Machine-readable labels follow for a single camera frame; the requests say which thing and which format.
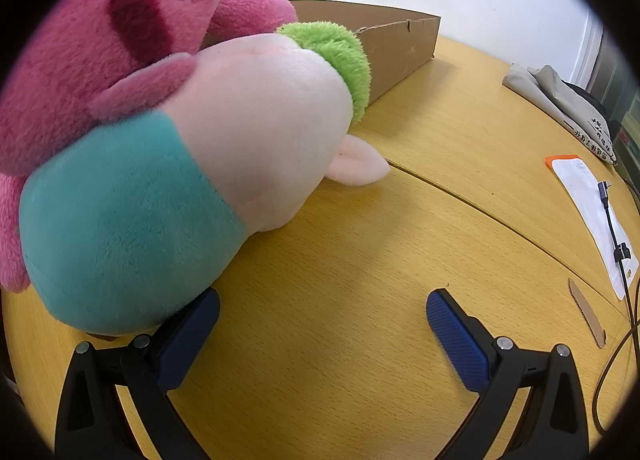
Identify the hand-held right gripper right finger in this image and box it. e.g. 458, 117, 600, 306
426, 289, 590, 460

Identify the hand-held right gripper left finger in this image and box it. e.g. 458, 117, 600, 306
54, 287, 221, 460

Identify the pink teal green-haired plush toy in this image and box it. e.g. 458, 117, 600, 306
19, 20, 391, 338

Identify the cardboard box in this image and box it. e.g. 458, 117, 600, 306
287, 0, 442, 106

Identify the pink bear plush toy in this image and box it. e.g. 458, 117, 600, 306
0, 0, 299, 293

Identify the white paper sheet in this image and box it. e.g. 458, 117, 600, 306
544, 154, 640, 301

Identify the grey cloth bag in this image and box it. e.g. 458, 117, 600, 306
501, 63, 621, 168

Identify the black cable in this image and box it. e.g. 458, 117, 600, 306
592, 180, 640, 436

